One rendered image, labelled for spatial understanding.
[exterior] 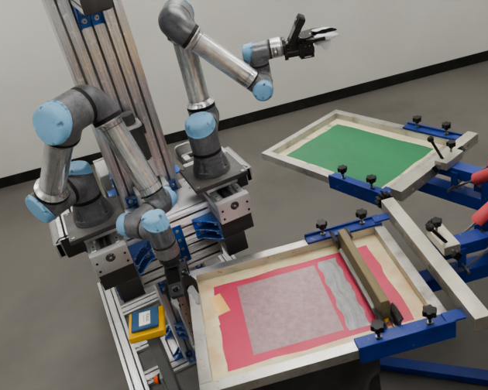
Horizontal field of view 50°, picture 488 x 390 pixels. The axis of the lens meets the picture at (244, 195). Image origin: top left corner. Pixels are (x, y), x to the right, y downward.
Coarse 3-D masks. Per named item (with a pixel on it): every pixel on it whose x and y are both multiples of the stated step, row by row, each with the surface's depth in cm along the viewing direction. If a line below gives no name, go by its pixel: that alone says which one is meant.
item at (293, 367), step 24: (384, 240) 193; (216, 264) 202; (240, 264) 200; (408, 264) 180; (192, 312) 182; (288, 360) 156; (312, 360) 154; (336, 360) 154; (216, 384) 154; (240, 384) 152; (264, 384) 154
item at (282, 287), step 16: (336, 256) 197; (368, 256) 193; (272, 272) 196; (288, 272) 194; (304, 272) 193; (320, 272) 191; (224, 288) 194; (240, 288) 193; (256, 288) 191; (272, 288) 189; (288, 288) 187; (304, 288) 186; (320, 288) 184; (240, 304) 185; (256, 304) 184; (272, 304) 182; (288, 304) 180; (224, 320) 180
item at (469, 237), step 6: (456, 234) 180; (462, 234) 179; (468, 234) 179; (474, 234) 178; (480, 234) 178; (462, 240) 177; (468, 240) 177; (474, 240) 176; (480, 240) 176; (462, 246) 176; (468, 246) 176; (474, 246) 177; (480, 246) 177; (468, 252) 178; (450, 258) 178
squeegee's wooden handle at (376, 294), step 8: (344, 232) 191; (344, 240) 187; (344, 248) 190; (352, 248) 182; (352, 256) 179; (360, 256) 178; (352, 264) 182; (360, 264) 175; (360, 272) 174; (368, 272) 170; (360, 280) 177; (368, 280) 168; (376, 280) 167; (368, 288) 169; (376, 288) 164; (376, 296) 161; (384, 296) 160; (376, 304) 163; (384, 304) 159; (384, 312) 161
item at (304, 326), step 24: (384, 288) 178; (288, 312) 177; (312, 312) 175; (336, 312) 173; (408, 312) 167; (240, 336) 173; (264, 336) 170; (288, 336) 168; (312, 336) 166; (336, 336) 164; (240, 360) 164; (264, 360) 162
